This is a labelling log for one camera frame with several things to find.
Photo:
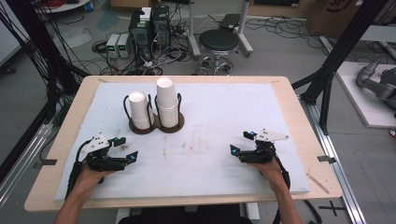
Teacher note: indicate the aluminium floor rail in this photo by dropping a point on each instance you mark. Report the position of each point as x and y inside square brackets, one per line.
[21, 171]
[336, 168]

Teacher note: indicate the white round table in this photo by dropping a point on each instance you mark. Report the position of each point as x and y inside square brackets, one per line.
[65, 7]

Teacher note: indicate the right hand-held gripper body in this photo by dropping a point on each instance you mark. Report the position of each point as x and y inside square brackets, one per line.
[263, 152]

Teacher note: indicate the person's dark clothing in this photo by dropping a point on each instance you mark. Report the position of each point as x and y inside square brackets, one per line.
[186, 216]

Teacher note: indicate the thin wooden stick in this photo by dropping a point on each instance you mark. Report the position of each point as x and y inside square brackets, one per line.
[317, 183]

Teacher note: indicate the black round stool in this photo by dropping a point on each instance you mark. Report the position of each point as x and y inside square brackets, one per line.
[219, 40]

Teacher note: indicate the large cardboard box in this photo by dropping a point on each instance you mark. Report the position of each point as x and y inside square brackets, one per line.
[336, 15]

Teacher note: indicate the white stand leg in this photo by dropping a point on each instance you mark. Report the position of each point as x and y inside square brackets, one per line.
[193, 37]
[245, 37]

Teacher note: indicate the short stack of white cups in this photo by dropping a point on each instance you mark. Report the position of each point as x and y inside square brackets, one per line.
[140, 109]

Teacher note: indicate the tall stack of white cups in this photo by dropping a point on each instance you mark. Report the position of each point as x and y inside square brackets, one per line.
[167, 99]

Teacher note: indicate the grey power supply unit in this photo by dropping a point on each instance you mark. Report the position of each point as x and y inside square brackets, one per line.
[112, 45]
[124, 45]

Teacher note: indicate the person's right hand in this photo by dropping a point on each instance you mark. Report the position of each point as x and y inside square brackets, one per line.
[274, 177]

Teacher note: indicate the black metal frame post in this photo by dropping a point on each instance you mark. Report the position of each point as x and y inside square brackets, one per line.
[342, 49]

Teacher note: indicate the small white box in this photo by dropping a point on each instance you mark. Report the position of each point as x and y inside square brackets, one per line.
[145, 14]

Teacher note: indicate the white platform board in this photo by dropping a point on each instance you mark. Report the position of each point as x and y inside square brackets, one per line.
[358, 99]

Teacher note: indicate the white foam mat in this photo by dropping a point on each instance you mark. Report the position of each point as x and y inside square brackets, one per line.
[186, 180]

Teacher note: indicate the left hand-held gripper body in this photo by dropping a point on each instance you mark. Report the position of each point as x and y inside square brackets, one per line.
[99, 155]

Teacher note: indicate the black flat device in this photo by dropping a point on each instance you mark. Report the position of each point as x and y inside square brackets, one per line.
[229, 21]

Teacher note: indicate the black computer tower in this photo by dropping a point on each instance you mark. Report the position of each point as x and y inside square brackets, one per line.
[161, 26]
[140, 35]

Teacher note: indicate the person's left hand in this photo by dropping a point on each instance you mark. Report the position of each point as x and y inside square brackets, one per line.
[88, 182]

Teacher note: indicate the light wooden table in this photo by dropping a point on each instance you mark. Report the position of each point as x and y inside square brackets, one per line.
[295, 124]

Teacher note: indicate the black tape cross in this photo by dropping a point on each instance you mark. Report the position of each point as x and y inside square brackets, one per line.
[332, 208]

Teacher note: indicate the black tape piece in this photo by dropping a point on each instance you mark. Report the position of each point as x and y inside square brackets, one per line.
[46, 162]
[326, 159]

